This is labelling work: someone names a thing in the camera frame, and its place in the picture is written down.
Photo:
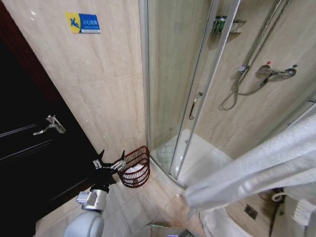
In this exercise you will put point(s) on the fixed glass shower panel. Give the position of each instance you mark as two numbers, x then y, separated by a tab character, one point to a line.
170	74

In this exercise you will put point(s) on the white rounded ceramic fixture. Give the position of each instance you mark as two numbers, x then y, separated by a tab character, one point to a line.
217	224

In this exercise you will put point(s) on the large white terry towel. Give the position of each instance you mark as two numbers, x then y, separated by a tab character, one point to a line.
259	170

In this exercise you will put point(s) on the chrome towel rail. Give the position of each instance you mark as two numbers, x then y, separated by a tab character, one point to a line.
312	100

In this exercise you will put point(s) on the blue yellow caution sign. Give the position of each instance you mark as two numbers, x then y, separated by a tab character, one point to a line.
85	23

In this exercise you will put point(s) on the chrome shower mixer valve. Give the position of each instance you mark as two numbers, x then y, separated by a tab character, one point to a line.
265	71

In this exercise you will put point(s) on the green toiletry bottles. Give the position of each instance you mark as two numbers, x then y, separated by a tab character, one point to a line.
219	23

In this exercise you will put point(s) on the dark wooden door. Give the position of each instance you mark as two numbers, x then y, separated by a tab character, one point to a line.
37	160

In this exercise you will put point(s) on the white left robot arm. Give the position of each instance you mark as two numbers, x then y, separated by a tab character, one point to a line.
85	222

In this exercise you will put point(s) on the chrome shower riser rail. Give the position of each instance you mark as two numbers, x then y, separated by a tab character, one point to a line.
265	34

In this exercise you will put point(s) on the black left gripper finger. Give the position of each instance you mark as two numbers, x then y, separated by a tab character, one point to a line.
98	163
119	163

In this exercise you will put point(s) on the square metal floor drain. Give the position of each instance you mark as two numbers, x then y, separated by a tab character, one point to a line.
251	211

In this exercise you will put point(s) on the white shower tray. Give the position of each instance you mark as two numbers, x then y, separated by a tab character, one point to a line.
202	160

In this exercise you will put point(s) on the sliding glass shower door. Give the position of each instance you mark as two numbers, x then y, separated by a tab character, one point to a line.
209	81

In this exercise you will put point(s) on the small white crumpled towel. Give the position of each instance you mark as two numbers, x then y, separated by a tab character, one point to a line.
135	170

